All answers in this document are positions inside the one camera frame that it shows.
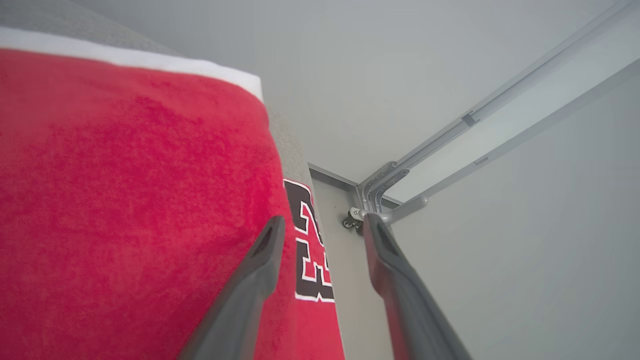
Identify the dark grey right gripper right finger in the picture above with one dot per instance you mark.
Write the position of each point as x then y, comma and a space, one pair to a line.
415, 320

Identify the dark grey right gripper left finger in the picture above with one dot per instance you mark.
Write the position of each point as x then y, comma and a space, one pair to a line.
240, 310

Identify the red shorts with white stripe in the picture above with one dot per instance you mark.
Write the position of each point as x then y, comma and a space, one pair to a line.
125, 200

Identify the grey partition frame with caster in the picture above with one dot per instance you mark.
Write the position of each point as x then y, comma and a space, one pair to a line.
405, 209

